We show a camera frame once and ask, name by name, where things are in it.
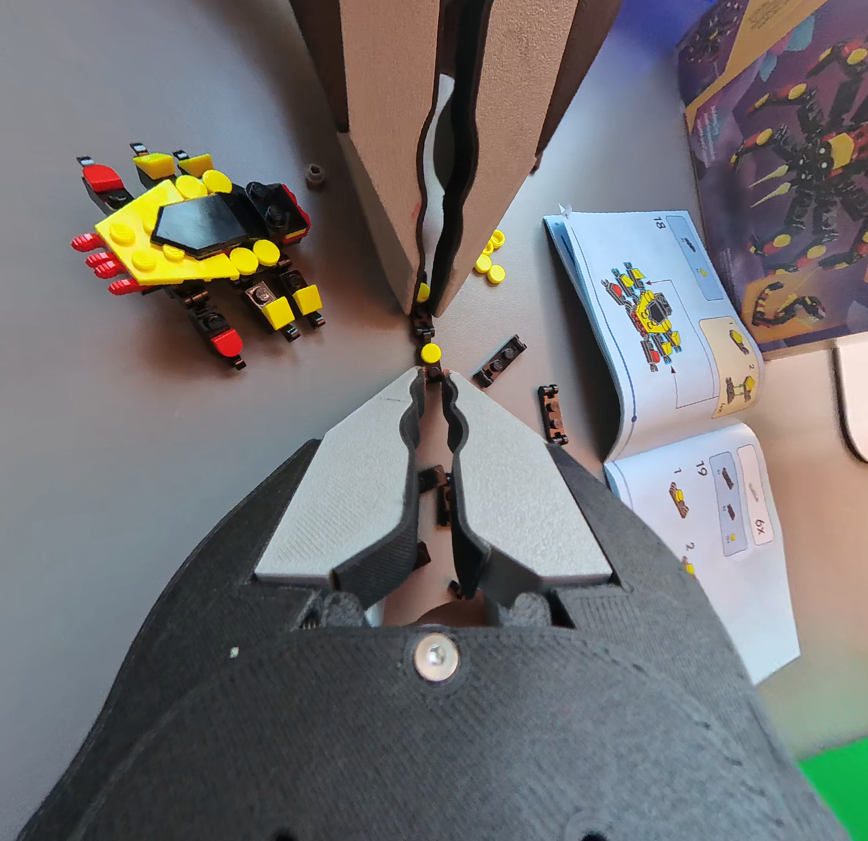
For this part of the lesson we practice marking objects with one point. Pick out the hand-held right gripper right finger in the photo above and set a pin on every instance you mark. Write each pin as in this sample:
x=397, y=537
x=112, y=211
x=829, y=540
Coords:
x=529, y=509

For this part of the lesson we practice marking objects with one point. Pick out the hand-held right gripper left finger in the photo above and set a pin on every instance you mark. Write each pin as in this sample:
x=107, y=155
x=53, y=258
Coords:
x=339, y=509

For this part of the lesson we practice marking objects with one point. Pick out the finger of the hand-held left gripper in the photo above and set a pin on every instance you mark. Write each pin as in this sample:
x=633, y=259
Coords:
x=529, y=75
x=386, y=75

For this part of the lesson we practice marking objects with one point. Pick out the black lego leg yellow tiles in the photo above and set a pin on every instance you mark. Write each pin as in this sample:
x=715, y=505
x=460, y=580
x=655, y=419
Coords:
x=430, y=353

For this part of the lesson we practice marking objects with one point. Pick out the black lego clip plate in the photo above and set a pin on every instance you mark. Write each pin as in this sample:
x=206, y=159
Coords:
x=422, y=556
x=432, y=479

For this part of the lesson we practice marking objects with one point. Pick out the black lego bar plate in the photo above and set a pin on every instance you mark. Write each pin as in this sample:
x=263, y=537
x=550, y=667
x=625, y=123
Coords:
x=553, y=414
x=498, y=362

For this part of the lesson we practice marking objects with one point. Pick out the small dark round lego stud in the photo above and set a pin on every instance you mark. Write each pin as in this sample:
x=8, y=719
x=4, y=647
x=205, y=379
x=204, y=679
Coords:
x=314, y=175

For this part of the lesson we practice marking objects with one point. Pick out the lego instruction booklet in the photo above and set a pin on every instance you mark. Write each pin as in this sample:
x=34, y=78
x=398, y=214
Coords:
x=644, y=258

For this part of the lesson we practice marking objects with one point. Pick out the purple spider lego box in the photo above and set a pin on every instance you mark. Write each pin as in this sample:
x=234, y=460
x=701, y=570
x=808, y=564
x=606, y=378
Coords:
x=780, y=177

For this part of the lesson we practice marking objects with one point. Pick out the yellow black lego spider body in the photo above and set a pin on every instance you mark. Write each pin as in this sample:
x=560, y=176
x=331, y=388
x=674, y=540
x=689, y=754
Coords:
x=169, y=244

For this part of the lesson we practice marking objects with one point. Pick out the blue flat board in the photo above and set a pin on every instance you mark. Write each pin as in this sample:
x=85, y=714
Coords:
x=664, y=7

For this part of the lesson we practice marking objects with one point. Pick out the green box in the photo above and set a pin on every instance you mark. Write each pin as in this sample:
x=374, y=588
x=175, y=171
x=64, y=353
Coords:
x=837, y=787

